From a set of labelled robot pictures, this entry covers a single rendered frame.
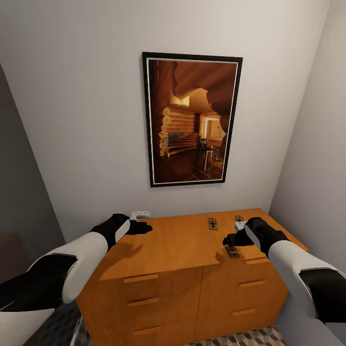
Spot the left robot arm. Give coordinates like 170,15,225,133
0,211,153,346

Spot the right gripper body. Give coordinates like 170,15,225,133
227,231,254,247

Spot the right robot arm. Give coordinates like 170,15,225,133
222,217,346,346

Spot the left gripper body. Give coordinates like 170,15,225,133
129,221,147,235

